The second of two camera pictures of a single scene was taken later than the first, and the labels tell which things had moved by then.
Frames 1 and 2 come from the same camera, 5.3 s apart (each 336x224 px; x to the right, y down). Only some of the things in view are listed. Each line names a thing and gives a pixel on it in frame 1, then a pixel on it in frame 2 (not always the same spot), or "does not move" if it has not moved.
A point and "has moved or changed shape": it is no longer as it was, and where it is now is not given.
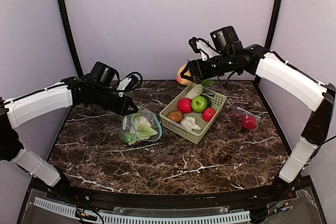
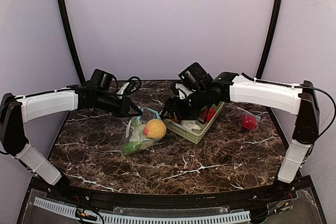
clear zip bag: (249, 120) does not move
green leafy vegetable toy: (129, 137) -> (130, 147)
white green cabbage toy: (142, 127) has moved or changed shape
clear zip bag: (144, 125) has moved or changed shape
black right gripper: (199, 67) -> (171, 106)
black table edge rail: (260, 198) does not move
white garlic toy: (189, 123) does not move
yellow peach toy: (182, 81) -> (155, 129)
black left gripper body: (113, 100) does not move
